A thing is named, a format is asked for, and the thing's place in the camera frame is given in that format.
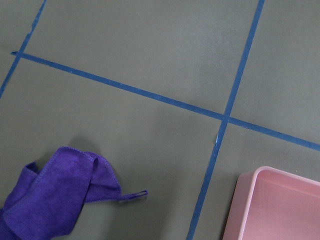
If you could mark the purple microfiber cloth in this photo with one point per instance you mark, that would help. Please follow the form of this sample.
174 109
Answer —
46 203

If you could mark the pink plastic bin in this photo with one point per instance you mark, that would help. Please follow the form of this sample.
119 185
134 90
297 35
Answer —
271 204

